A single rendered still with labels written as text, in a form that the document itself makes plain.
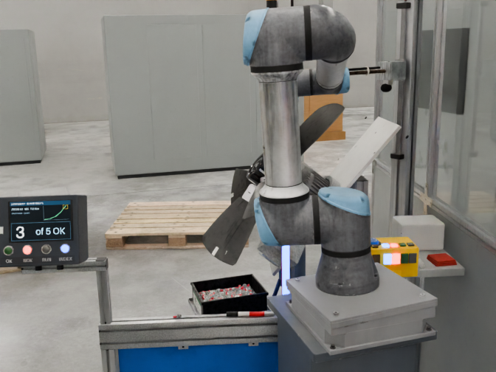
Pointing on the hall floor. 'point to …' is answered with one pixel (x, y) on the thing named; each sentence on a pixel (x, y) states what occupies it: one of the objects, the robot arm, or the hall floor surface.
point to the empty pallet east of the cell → (164, 223)
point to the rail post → (108, 360)
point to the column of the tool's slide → (413, 48)
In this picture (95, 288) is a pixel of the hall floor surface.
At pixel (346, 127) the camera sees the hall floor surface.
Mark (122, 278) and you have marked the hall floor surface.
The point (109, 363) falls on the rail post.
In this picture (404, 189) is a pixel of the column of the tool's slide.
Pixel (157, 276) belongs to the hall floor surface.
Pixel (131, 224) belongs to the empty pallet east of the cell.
